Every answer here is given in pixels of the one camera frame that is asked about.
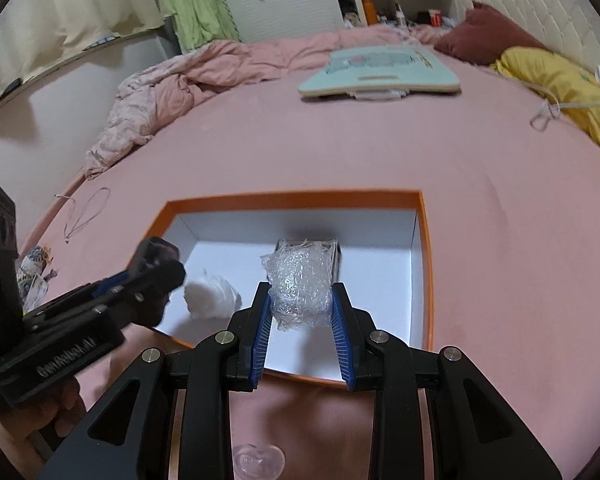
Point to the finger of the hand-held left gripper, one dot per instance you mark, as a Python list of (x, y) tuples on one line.
[(155, 270)]

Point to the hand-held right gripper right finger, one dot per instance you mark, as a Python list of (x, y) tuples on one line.
[(342, 340)]

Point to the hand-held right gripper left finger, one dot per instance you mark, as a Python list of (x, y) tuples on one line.
[(262, 340)]

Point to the white tissue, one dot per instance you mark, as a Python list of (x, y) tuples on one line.
[(211, 296)]

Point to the clear bubble wrap ball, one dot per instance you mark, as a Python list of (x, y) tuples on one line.
[(300, 285)]

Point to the orange cardboard box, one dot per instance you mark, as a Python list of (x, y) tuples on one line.
[(427, 285)]

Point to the person's left hand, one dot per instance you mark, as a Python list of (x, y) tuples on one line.
[(40, 417)]

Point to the blue yellow patterned item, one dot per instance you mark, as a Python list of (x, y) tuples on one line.
[(35, 272)]

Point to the clear heart-shaped item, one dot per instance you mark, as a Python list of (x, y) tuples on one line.
[(257, 462)]

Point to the pink bed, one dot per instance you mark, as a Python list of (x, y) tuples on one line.
[(505, 260)]

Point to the crumpled pink blanket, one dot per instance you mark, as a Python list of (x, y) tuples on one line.
[(180, 85)]

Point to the green garment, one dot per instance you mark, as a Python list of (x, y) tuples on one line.
[(190, 0)]

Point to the pale green board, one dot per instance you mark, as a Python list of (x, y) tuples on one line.
[(380, 70)]

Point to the cream curtain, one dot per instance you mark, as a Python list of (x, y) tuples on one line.
[(55, 10)]

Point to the orange bottle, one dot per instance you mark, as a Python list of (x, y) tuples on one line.
[(370, 10)]

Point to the maroon pillow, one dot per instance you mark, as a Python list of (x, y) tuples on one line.
[(485, 35)]

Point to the yellow cloth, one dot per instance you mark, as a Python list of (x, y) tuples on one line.
[(565, 85)]

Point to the cream padded headboard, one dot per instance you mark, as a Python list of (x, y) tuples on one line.
[(530, 5)]

